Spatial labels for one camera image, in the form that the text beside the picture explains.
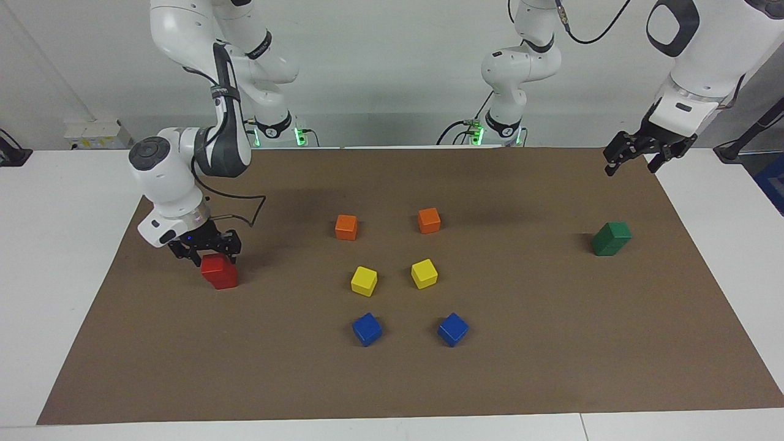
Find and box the white power strip box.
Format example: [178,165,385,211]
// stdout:
[64,119,133,150]

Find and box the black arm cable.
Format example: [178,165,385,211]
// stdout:
[183,61,268,229]
[554,0,751,111]

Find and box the yellow wooden cube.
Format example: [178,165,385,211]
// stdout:
[350,266,379,298]
[410,258,439,290]

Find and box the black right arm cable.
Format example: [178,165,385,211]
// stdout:
[183,61,268,229]

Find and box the blue wooden cube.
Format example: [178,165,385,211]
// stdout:
[352,312,383,348]
[437,312,470,348]

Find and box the blue crate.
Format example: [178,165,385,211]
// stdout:
[754,153,784,217]

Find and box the black device on table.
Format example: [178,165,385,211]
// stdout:
[0,129,33,167]

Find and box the black stand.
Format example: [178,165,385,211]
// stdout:
[713,96,784,164]

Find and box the green wooden cube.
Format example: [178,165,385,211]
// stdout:
[597,220,633,246]
[590,236,629,257]

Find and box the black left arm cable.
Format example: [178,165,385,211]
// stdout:
[554,0,751,111]

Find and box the brown paper mat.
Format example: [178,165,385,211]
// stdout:
[37,147,784,426]

